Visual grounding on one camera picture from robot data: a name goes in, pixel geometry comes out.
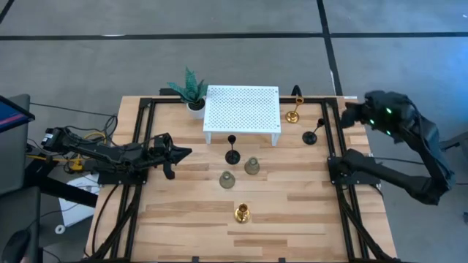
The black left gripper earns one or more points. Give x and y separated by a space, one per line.
160 149

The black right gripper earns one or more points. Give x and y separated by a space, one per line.
387 111

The tall black candlestick holder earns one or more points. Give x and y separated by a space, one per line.
310 137
232 157

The green ribbed glass candle holder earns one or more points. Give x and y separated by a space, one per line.
252 167
226 180

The tall gold candlestick holder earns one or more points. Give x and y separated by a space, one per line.
242 214
292 116

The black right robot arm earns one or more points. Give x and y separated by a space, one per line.
395 177

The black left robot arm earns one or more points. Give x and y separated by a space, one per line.
106 153

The white plant pot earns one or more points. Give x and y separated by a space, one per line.
196 111

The green artificial plant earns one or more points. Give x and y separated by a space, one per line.
192 89

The white perforated metal shelf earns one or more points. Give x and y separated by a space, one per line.
241 109

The yellow clamp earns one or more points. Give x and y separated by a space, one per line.
77 164

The white paper sheets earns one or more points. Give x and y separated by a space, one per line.
78 204

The grey chair base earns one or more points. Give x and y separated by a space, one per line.
455 142

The black desk leg bar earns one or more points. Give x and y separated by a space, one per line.
62 190

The white tape roll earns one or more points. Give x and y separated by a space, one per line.
60 229

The computer monitor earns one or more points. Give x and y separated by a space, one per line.
11 115

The black computer mouse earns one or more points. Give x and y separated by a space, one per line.
15 247

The black aluminium table frame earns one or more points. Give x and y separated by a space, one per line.
133 215

